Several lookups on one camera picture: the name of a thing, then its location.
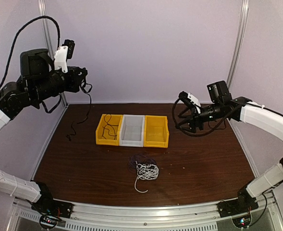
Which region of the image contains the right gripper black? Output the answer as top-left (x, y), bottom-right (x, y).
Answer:
top-left (175, 102), bottom-right (222, 134)

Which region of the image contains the yellow bin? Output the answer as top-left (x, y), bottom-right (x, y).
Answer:
top-left (96, 114), bottom-right (123, 146)
top-left (144, 115), bottom-right (169, 148)

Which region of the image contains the white bin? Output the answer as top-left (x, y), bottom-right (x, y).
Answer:
top-left (119, 115), bottom-right (145, 147)

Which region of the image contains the thick black cable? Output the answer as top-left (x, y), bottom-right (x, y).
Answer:
top-left (65, 81), bottom-right (93, 141)

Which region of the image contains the purple cable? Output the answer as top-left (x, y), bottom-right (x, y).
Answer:
top-left (127, 154), bottom-right (156, 171)

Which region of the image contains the white cable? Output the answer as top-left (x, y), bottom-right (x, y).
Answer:
top-left (134, 162), bottom-right (160, 194)

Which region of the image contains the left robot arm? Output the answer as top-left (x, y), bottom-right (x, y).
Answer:
top-left (0, 46), bottom-right (87, 214)

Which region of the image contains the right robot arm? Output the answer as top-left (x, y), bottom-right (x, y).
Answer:
top-left (172, 80), bottom-right (283, 213)

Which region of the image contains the right circuit board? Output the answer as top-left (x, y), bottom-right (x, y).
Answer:
top-left (233, 217), bottom-right (251, 228)

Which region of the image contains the circuit board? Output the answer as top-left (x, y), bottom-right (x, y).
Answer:
top-left (233, 217), bottom-right (251, 228)
top-left (39, 215), bottom-right (59, 229)

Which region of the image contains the left circuit board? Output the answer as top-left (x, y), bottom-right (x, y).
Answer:
top-left (39, 215), bottom-right (59, 229)

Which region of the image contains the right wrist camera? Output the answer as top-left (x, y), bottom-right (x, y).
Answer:
top-left (179, 91), bottom-right (201, 114)

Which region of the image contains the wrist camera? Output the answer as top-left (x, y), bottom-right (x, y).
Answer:
top-left (179, 91), bottom-right (201, 114)
top-left (54, 39), bottom-right (75, 73)

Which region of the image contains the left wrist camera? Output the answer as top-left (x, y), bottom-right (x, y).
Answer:
top-left (54, 39), bottom-right (75, 73)

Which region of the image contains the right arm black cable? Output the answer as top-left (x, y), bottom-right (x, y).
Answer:
top-left (172, 96), bottom-right (228, 138)

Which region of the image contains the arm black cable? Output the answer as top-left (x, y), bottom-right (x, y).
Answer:
top-left (0, 15), bottom-right (61, 106)
top-left (172, 96), bottom-right (228, 138)

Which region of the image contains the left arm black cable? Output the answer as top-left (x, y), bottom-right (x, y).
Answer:
top-left (0, 15), bottom-right (61, 106)

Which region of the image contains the right frame post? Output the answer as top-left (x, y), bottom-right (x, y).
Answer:
top-left (219, 0), bottom-right (250, 106)

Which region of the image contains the frame post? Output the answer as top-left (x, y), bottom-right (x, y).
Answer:
top-left (219, 0), bottom-right (250, 106)
top-left (37, 0), bottom-right (68, 108)

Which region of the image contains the left frame post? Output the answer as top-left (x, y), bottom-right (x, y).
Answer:
top-left (37, 0), bottom-right (68, 108)

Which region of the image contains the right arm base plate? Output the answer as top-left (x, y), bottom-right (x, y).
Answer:
top-left (217, 199), bottom-right (259, 218)

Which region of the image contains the aluminium front rail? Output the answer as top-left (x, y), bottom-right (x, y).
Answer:
top-left (5, 193), bottom-right (283, 231)

